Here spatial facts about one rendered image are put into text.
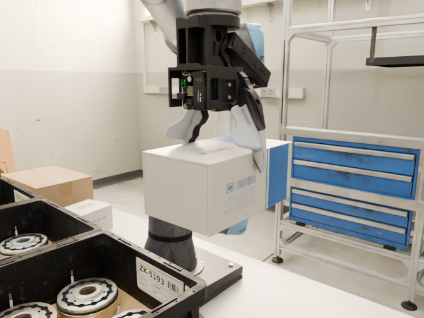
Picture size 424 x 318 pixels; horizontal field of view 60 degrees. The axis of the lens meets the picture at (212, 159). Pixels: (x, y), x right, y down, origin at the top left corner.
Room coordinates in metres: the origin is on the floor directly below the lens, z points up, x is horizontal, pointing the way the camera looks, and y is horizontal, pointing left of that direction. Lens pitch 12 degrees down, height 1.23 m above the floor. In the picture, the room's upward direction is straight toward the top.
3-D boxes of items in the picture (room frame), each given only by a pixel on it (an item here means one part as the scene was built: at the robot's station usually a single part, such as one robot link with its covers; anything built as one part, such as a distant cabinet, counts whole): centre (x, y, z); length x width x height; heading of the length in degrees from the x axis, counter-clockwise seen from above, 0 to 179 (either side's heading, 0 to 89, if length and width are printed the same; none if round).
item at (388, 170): (2.06, -0.79, 0.60); 0.72 x 0.03 x 0.56; 50
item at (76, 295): (0.58, 0.22, 0.86); 0.05 x 0.05 x 0.01
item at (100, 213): (1.20, 0.46, 0.74); 0.20 x 0.12 x 0.09; 149
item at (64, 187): (1.40, 0.66, 0.78); 0.30 x 0.22 x 0.16; 51
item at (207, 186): (0.52, -0.02, 1.09); 0.20 x 0.12 x 0.09; 140
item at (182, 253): (0.90, 0.11, 0.80); 0.15 x 0.15 x 0.10
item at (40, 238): (0.78, 0.44, 0.86); 0.10 x 0.10 x 0.01
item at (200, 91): (0.50, 0.00, 1.25); 0.09 x 0.08 x 0.12; 140
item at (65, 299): (0.58, 0.22, 0.86); 0.10 x 0.10 x 0.01
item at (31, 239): (0.78, 0.44, 0.86); 0.05 x 0.05 x 0.01
